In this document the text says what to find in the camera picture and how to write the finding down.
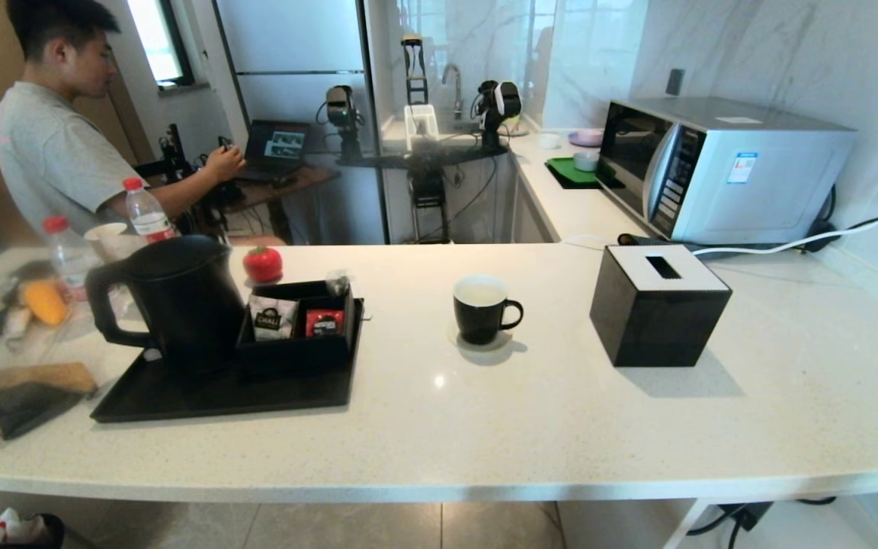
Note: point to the black electric kettle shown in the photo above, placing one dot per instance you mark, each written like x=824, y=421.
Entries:
x=187, y=305

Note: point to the white paper cup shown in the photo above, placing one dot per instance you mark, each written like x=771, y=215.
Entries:
x=106, y=231

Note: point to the white tea bag packet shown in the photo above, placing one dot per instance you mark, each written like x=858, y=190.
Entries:
x=271, y=320

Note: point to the black mug white inside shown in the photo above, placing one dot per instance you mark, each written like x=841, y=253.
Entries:
x=477, y=320

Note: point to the round clear coaster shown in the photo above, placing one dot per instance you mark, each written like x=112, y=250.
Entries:
x=454, y=339

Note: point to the white base cabinet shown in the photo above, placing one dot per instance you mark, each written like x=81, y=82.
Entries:
x=530, y=221

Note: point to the red coffee sachet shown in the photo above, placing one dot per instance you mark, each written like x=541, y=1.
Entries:
x=325, y=324

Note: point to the brown wooden desk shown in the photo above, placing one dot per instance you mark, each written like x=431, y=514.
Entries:
x=309, y=177

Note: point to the black compartment sachet box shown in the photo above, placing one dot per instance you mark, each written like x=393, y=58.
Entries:
x=294, y=354

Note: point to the green tray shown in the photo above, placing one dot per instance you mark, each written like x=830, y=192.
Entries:
x=568, y=171

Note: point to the small white bowl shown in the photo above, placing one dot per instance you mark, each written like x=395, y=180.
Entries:
x=549, y=140

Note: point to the red tomato shaped ornament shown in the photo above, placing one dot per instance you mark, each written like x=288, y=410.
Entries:
x=264, y=265

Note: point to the chrome kitchen faucet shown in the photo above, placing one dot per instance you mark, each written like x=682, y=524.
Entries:
x=457, y=91

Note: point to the small grey bowl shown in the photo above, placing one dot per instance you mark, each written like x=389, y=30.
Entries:
x=586, y=162

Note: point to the purple plate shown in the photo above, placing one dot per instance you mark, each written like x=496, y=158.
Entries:
x=588, y=137

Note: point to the black laptop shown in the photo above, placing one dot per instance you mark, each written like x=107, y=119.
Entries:
x=275, y=145

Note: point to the black serving tray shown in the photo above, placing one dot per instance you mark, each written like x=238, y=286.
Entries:
x=256, y=393

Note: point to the black tissue box white top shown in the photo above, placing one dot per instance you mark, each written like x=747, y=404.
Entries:
x=652, y=320

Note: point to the clear water bottle red cap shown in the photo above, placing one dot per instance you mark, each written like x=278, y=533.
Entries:
x=69, y=259
x=148, y=217

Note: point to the silver microwave oven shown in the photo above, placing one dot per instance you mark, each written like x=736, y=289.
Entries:
x=751, y=191

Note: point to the black framed window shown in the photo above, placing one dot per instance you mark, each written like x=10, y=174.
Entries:
x=151, y=38

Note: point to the orange yellow item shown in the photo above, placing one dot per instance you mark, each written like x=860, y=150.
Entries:
x=44, y=303

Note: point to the brown cork pad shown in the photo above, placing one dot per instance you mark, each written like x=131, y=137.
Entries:
x=50, y=377

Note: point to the man in grey t-shirt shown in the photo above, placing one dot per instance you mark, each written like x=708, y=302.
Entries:
x=50, y=152

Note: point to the black cloth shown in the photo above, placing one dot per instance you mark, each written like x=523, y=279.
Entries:
x=4, y=412

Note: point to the black waste bin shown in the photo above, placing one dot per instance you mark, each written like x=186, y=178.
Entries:
x=54, y=530

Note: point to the white crumpled paper waste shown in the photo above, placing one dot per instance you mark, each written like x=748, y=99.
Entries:
x=8, y=528

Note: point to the black clamp frame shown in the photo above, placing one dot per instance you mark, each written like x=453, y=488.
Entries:
x=408, y=76

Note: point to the dark wall socket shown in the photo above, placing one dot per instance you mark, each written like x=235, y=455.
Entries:
x=675, y=81

